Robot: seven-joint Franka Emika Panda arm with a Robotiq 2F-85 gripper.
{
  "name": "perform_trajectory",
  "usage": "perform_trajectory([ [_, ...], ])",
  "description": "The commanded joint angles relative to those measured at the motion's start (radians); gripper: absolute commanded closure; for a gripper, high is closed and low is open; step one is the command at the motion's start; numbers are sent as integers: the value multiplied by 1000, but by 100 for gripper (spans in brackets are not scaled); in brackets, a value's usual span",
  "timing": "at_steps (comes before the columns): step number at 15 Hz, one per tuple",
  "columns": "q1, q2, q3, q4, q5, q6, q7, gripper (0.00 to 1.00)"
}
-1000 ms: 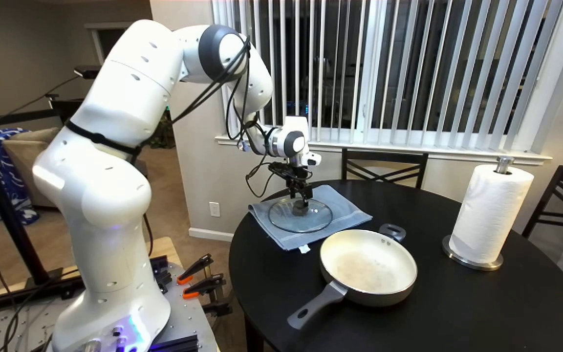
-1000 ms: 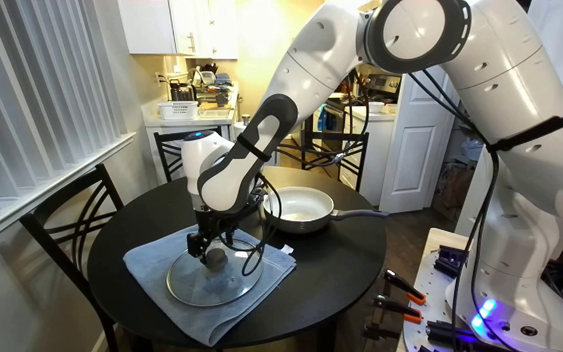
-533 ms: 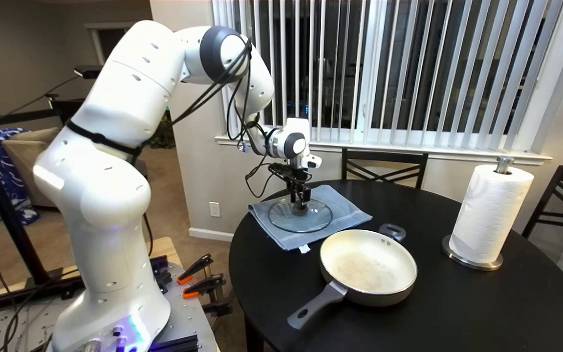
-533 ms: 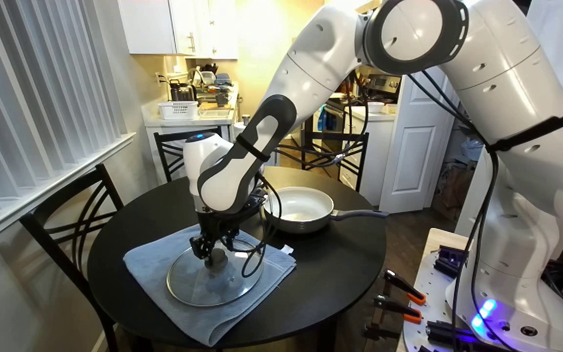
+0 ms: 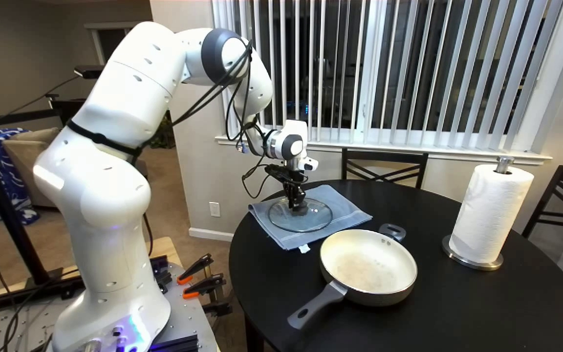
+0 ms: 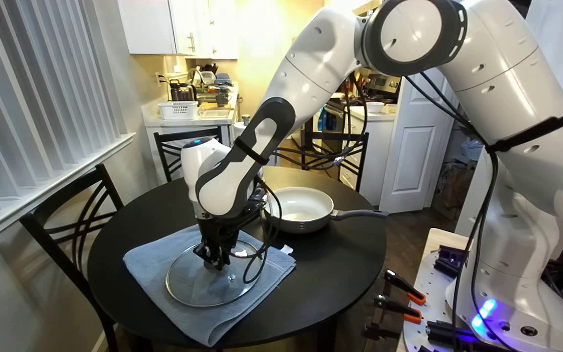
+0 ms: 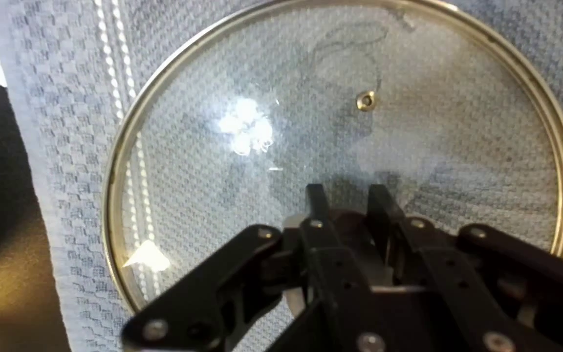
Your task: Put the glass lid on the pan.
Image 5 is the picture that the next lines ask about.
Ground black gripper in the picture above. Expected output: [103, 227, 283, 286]
[263, 161, 310, 213]

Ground glass lid with black knob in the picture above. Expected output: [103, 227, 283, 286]
[265, 194, 334, 235]

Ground light blue folded cloth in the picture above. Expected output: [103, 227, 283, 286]
[248, 184, 375, 254]

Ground black clamp with orange tips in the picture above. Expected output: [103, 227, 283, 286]
[181, 272, 228, 303]
[175, 252, 215, 286]

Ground white window sill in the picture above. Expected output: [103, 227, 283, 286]
[213, 133, 555, 166]

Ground black block on cart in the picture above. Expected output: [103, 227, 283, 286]
[148, 254, 173, 294]

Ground robot mounting cart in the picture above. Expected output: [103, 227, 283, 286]
[148, 237, 222, 352]

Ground white vertical window blinds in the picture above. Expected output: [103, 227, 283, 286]
[209, 0, 563, 157]

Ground black and blue bar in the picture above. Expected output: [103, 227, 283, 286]
[148, 333, 201, 352]

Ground metal paper towel holder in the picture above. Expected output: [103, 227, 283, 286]
[441, 155, 516, 274]

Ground white paper towel roll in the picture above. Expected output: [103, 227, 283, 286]
[447, 163, 535, 266]

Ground beige sofa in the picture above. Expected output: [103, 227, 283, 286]
[0, 125, 62, 211]

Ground blue patterned blanket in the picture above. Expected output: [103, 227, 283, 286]
[0, 125, 43, 227]

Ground black tripod stand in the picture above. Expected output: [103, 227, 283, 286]
[0, 110, 86, 294]

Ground white pan with grey handle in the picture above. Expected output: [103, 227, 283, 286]
[285, 227, 420, 333]

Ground small grey ring object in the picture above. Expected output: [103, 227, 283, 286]
[377, 223, 408, 245]

